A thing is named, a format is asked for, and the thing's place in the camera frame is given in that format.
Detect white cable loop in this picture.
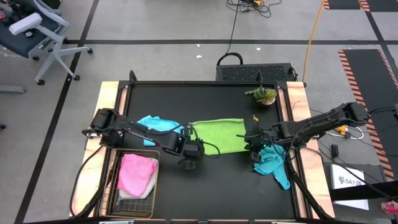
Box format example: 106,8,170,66
326,126,365,141

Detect small black orange-striped floor mat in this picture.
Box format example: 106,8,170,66
322,0,371,11

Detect turquoise microfiber towel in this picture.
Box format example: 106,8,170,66
253,144,292,190

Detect bronze wire basket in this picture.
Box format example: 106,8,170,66
99,148,161,220

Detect long black cable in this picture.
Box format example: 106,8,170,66
216,0,244,66

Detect large black orange-striped floor mat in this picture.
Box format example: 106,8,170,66
338,49,398,183

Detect green microfiber towel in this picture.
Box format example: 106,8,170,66
188,118,248,156

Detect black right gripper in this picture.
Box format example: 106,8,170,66
245,129,275,162

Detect blue microfiber towel white tag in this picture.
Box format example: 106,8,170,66
136,115,185,147

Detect small potted succulent plant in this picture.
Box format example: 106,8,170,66
244,86,278,106

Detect black perforated computer case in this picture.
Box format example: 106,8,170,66
216,63,296,83

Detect light wooden table side board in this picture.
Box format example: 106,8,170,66
70,81,125,218
285,81,336,218

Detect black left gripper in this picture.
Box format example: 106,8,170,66
180,139,206,170

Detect white grey office chair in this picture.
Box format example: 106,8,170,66
0,0,94,85

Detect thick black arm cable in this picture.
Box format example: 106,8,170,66
68,143,109,218
284,149,335,220

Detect yellow cable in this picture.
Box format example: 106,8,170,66
302,0,326,82

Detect pink microfiber towel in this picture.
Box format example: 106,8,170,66
117,153,158,198

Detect tangled black floor cables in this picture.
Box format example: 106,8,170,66
226,0,282,18

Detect grey desk foot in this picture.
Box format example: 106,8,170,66
0,84,27,94

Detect pink speckled object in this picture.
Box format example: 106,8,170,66
381,200,398,215

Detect white paper sign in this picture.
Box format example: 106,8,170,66
330,164,370,211

